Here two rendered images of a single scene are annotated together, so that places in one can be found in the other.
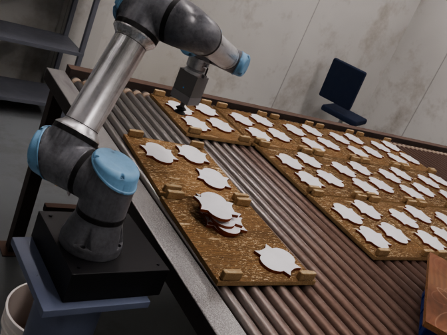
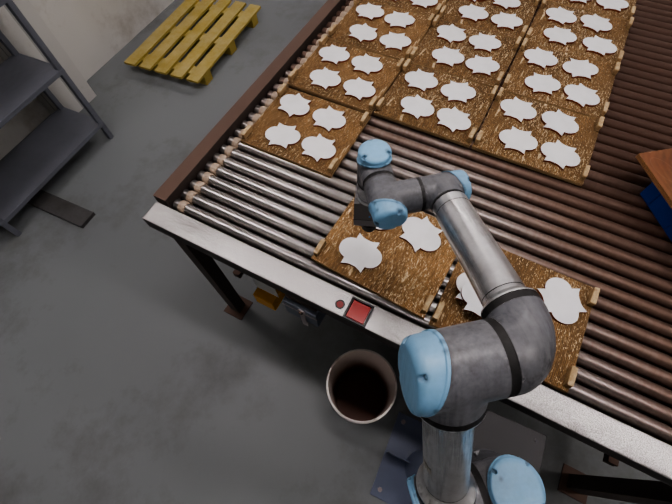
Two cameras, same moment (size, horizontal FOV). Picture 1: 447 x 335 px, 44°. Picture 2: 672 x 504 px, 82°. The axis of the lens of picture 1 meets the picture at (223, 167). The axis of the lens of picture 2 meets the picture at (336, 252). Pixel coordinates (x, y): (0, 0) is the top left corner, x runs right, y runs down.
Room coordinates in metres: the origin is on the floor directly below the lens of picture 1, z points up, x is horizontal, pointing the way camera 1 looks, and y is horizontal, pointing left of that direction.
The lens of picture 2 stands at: (1.34, 0.50, 2.07)
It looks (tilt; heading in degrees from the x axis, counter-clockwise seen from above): 62 degrees down; 341
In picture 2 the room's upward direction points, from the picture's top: 4 degrees counter-clockwise
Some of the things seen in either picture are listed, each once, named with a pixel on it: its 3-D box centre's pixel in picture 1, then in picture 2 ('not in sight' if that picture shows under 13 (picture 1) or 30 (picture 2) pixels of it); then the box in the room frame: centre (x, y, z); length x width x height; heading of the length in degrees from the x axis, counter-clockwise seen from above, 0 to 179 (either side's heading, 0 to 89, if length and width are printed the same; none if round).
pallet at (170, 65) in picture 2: not in sight; (197, 38); (4.75, 0.42, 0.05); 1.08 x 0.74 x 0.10; 132
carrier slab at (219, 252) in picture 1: (235, 238); (513, 306); (1.51, -0.12, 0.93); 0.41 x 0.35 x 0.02; 37
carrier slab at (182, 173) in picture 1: (183, 169); (390, 246); (1.86, 0.13, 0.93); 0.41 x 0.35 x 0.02; 36
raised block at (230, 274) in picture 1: (231, 274); (570, 376); (1.28, -0.13, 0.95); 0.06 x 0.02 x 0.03; 127
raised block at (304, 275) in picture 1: (306, 275); (593, 296); (1.44, -0.34, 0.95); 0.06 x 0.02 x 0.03; 127
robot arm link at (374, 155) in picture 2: not in sight; (373, 166); (1.85, 0.22, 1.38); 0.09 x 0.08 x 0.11; 168
